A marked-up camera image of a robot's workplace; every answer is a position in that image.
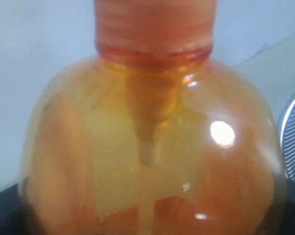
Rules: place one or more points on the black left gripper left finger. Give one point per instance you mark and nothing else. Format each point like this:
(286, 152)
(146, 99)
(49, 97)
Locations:
(12, 219)

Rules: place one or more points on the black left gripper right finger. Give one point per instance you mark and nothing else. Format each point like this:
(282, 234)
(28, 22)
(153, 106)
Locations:
(289, 218)

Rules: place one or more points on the orange pump soap bottle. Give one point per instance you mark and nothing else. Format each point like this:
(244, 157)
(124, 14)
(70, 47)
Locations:
(151, 136)

